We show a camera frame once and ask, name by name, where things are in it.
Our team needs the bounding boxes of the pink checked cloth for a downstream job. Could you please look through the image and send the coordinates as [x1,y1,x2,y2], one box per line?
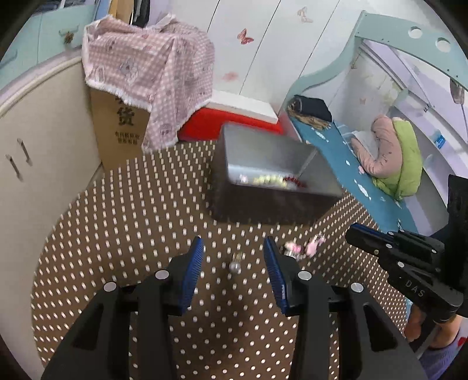
[81,13,216,151]

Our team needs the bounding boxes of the narrow teal drawer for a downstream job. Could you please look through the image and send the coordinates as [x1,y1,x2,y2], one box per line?
[37,0,101,56]

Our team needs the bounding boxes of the cream low cabinet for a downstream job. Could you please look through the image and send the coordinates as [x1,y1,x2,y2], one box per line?
[0,55,105,366]

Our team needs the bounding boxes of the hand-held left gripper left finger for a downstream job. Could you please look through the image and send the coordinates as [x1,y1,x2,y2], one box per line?
[40,236,205,380]

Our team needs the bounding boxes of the teal bunk bed frame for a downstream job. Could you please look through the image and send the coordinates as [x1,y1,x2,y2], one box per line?
[283,10,468,121]

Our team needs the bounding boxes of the brown polka dot tablecloth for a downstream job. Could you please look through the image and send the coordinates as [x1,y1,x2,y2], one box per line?
[31,141,408,380]

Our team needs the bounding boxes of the person's right hand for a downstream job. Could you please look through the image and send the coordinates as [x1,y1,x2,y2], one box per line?
[404,306,462,344]

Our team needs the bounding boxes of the pink printed pillow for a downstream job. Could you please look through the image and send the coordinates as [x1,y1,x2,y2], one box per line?
[351,114,403,179]

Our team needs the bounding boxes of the row of hanging clothes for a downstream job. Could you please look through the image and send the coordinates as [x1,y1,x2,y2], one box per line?
[110,0,153,28]

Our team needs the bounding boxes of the person's right forearm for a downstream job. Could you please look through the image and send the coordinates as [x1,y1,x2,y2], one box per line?
[417,336,466,380]

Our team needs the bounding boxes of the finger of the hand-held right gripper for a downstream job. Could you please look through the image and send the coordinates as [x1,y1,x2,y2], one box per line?
[347,224,445,257]
[345,234,433,272]

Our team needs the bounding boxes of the white wardrobe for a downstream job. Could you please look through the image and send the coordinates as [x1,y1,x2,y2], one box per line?
[146,0,363,115]

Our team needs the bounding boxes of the brown cardboard box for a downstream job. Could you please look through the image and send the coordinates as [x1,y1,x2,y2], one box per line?
[90,88,151,171]

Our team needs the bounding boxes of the red storage box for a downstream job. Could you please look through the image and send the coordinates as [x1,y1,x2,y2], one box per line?
[177,108,284,144]

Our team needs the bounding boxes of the folded brown cloth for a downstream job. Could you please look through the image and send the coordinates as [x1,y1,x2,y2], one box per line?
[288,104,332,131]

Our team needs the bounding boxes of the purple bed shelf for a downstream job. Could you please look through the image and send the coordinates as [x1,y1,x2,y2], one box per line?
[366,40,468,172]

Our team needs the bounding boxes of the white bead bracelet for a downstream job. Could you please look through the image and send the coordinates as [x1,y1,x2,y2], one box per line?
[238,173,288,188]

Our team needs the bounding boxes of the blue printed bed sheet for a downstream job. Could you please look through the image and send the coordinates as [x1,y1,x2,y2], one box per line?
[292,117,422,235]

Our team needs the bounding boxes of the silver cabinet handle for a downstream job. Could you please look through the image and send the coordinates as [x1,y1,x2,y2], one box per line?
[5,154,24,182]
[16,138,33,167]

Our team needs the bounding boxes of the wide teal drawer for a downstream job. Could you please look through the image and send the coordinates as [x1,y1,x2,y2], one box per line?
[0,15,44,75]

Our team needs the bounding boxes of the white pillow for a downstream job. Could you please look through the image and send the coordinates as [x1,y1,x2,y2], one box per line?
[350,129,374,147]

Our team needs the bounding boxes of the pink flower hair clip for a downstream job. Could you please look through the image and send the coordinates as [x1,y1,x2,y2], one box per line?
[306,234,327,256]

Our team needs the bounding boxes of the white box lid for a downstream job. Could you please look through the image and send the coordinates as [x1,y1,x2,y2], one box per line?
[205,89,281,125]

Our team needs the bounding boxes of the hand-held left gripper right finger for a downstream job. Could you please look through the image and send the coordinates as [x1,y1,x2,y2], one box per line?
[263,236,429,380]

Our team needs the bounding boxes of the folded black clothes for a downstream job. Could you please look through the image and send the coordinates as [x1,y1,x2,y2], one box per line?
[292,95,332,121]

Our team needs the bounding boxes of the grey metal box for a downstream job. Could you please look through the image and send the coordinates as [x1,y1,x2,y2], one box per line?
[208,122,345,226]

